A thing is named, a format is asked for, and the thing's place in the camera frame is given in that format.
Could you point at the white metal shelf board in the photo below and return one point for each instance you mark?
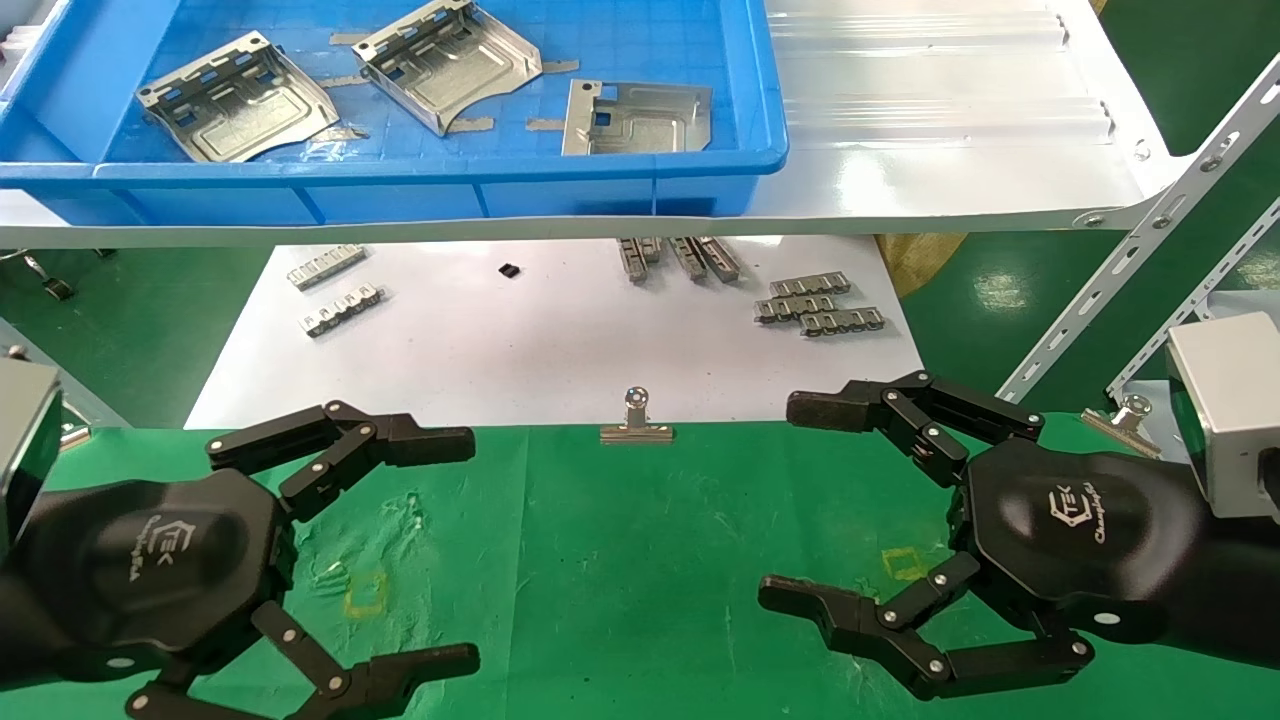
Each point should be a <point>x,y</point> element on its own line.
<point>950,150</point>

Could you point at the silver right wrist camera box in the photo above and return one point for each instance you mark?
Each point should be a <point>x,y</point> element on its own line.
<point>1230,400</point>

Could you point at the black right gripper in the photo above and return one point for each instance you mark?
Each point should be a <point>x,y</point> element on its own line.
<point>1080,530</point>

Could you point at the brown cardboard piece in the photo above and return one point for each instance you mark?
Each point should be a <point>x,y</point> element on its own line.
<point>920,260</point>

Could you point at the grey metal frame bar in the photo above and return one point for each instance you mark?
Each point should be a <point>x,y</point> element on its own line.
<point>100,410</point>

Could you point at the grey tape strip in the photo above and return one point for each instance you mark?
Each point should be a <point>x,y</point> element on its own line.
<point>340,133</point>
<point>545,124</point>
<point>562,66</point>
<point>343,80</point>
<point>348,38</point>
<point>472,125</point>

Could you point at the flat sheet metal plate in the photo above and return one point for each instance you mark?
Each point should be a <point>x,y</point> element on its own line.
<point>650,125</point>

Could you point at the blue plastic bin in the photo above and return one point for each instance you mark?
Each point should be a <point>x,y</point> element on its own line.
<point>400,200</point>

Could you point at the white plastic container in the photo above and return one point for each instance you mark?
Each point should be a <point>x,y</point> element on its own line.
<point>20,40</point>

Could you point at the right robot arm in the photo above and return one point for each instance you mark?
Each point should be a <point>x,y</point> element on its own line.
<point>1240,590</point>

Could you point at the white paper sheet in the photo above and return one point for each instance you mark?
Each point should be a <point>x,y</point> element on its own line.
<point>550,350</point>

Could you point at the green cloth mat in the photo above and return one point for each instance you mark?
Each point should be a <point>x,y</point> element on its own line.
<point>620,580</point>

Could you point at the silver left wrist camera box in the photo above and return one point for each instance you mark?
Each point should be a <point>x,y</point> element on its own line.
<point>25,440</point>

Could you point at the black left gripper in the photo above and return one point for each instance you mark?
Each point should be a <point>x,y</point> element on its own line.
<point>150,570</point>

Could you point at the black caster wheel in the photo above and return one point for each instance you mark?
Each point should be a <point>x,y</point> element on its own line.
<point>57,289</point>

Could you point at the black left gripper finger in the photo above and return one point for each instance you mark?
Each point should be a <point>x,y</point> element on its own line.
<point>420,442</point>

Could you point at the white perforated angle bar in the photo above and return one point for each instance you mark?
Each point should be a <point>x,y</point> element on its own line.
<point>1150,225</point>
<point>1200,295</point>

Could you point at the bent sheet metal plate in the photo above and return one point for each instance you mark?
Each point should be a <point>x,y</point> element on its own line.
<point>460,70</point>
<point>240,110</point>

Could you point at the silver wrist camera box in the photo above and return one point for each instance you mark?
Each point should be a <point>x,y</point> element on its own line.
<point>1230,400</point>
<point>25,440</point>

